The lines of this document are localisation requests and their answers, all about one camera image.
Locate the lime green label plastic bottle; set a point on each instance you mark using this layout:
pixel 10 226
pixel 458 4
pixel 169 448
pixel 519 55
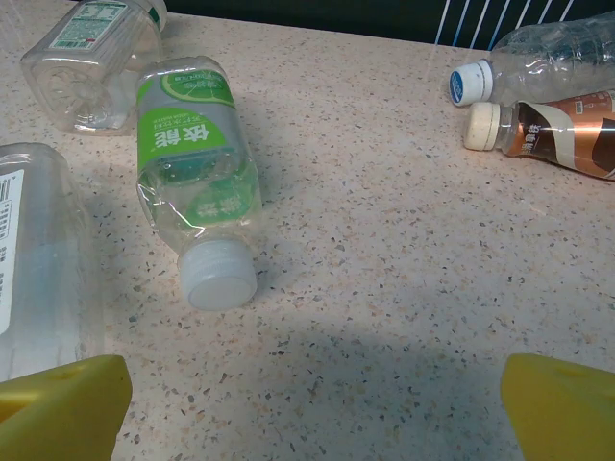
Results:
pixel 189 144

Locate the clear bottle green white label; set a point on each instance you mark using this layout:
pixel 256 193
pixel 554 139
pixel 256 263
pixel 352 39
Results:
pixel 91 53

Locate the clear bottle white barcode label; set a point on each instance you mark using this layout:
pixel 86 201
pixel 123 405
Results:
pixel 43 249

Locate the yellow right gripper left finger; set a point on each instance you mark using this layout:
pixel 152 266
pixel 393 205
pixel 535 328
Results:
pixel 62 413

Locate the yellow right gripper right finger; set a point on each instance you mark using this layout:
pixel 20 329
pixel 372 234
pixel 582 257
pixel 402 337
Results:
pixel 562 413

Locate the brown foil snack packet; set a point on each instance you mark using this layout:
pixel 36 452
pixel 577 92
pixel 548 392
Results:
pixel 552 132

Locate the clear crumpled bottle blue cap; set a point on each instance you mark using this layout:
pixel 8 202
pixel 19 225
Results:
pixel 543 57

